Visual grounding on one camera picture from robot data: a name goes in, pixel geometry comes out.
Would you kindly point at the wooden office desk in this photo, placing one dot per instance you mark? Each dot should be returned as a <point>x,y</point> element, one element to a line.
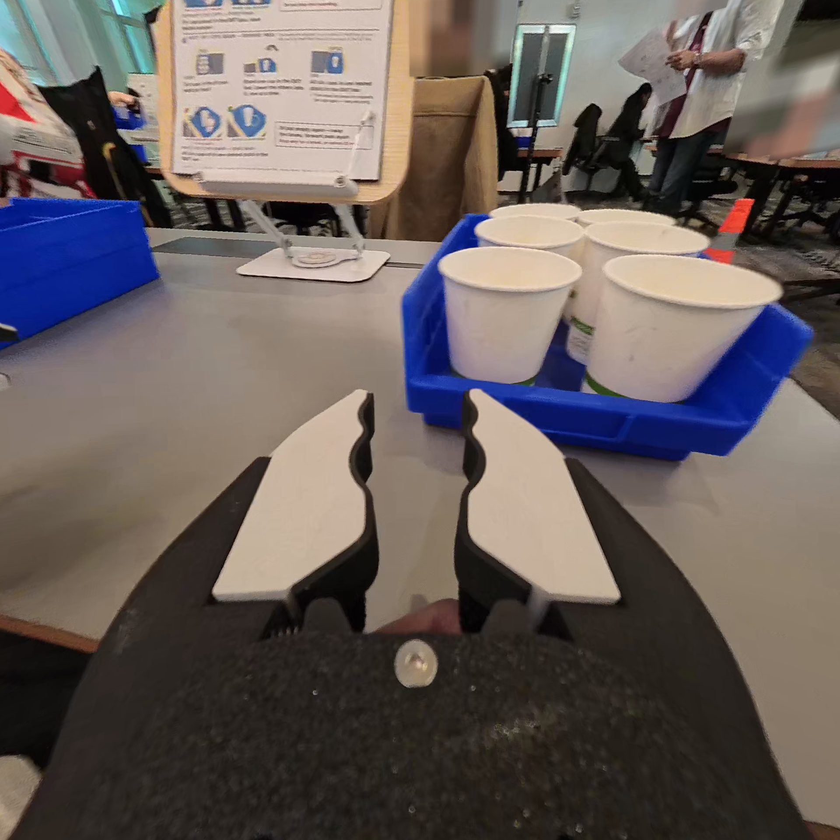
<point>787,161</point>

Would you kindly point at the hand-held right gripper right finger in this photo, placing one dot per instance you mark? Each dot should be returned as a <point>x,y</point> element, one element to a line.
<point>538,525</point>

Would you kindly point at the black jacket yellow trim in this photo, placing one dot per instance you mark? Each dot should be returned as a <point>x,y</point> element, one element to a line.
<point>98,131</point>

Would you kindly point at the cluster of white cups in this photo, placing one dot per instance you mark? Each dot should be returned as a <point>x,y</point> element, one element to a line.
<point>656,328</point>

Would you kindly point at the white red printed garment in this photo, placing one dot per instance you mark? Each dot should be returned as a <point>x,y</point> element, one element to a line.
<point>26,131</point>

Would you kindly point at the teal framed board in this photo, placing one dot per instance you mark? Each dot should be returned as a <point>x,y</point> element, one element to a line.
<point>525,65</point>

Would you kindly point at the white cloth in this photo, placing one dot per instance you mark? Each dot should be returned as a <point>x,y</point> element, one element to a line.
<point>16,794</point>

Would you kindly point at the printed instruction sheet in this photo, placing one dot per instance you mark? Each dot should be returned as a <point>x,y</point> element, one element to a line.
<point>295,85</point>

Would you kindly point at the blue plastic bin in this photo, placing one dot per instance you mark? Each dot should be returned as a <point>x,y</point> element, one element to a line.
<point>525,413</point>
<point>65,275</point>

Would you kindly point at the white paper sheet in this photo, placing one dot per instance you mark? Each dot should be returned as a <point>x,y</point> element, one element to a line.
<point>649,65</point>

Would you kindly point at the beige hanging coat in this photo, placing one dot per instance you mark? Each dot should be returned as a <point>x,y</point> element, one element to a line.
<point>446,164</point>

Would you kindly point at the orange traffic cone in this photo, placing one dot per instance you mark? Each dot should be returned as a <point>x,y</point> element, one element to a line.
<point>732,226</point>

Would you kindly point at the black hanging jacket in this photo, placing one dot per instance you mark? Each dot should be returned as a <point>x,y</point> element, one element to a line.
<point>584,138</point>

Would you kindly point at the instruction sheet on tablet stand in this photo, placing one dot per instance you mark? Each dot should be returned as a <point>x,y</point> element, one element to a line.
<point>262,266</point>

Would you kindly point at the small wooden side desk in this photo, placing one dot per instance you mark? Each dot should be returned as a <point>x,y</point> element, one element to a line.
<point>541,152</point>

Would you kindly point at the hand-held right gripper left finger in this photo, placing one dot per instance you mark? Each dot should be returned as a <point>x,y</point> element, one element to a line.
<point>295,525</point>

